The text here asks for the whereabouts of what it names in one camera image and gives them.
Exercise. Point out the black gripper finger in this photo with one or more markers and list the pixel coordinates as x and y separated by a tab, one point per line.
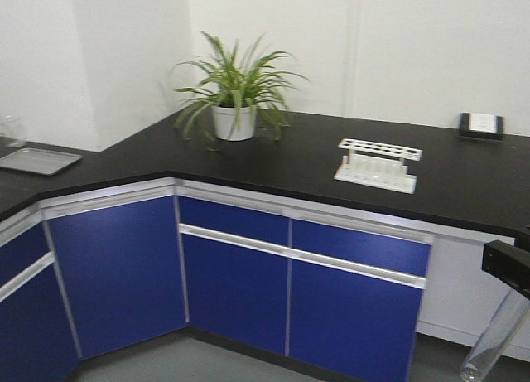
524	233
509	264

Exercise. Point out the wide transparent test tube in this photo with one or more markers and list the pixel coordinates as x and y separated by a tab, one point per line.
502	328

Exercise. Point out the grey metal tray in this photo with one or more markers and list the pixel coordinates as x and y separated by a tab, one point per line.
39	161

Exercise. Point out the white socket black base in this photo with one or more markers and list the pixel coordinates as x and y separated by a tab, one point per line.
481	126

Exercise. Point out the white test tube rack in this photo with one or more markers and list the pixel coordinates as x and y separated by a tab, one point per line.
379	165

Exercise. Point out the green potted spider plant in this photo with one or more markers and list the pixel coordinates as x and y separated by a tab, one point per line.
239	92

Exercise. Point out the blue lab base cabinet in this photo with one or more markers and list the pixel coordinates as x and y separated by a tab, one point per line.
89	273

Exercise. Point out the clear glass beaker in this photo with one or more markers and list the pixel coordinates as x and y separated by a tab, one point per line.
14	131

